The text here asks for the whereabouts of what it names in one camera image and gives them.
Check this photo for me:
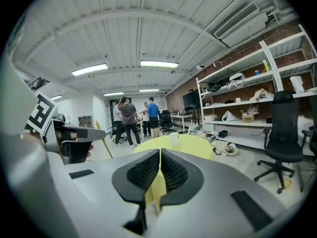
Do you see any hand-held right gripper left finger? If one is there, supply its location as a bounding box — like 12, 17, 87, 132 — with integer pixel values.
0, 132, 161, 238

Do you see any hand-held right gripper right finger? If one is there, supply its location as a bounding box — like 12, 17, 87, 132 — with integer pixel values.
148, 147, 288, 238

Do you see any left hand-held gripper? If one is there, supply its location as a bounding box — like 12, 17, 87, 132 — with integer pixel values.
24, 91, 106, 165

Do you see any white cup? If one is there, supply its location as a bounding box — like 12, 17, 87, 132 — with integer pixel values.
169, 132, 180, 146

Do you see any yellow curved board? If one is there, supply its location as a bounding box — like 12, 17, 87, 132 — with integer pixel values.
95, 120, 114, 160

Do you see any shallow bowl of small items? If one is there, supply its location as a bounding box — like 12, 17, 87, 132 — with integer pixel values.
226, 142, 240, 157

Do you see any yellow-green round table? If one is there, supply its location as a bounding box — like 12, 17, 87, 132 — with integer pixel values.
132, 134, 215, 217

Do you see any black swivel chair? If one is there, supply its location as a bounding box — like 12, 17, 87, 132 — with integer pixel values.
158, 110, 176, 134

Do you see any white plastic bag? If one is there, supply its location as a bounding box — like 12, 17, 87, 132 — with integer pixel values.
221, 110, 240, 122

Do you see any white long desk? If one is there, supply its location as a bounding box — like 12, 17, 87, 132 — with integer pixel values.
170, 115, 199, 130

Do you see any black office chair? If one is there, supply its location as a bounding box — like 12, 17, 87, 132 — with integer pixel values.
254, 90, 307, 195

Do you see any black helmet bag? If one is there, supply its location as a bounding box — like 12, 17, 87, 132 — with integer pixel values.
205, 81, 227, 93

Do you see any beige crumpled cloth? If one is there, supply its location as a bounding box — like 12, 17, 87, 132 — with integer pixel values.
249, 88, 273, 102

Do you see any white headset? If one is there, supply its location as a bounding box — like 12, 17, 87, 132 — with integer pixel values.
228, 72, 246, 88

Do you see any white metal shelving rack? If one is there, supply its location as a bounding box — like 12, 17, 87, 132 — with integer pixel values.
196, 24, 317, 156

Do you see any white ceiling air conditioner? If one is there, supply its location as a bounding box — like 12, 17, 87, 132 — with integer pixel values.
213, 1, 269, 48

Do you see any black wall screen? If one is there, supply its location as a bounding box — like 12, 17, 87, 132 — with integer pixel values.
182, 89, 202, 109

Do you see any black metal-frame chair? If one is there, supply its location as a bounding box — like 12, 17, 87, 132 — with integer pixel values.
301, 125, 317, 160

